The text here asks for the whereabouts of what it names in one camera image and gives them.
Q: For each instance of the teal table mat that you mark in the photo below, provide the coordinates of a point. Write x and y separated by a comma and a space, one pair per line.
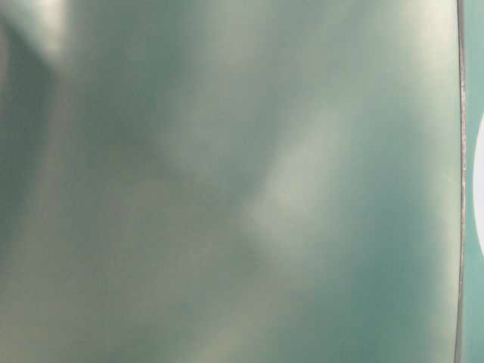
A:
240, 181

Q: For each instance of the white bowl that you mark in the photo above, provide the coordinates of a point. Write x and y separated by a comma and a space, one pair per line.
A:
478, 186

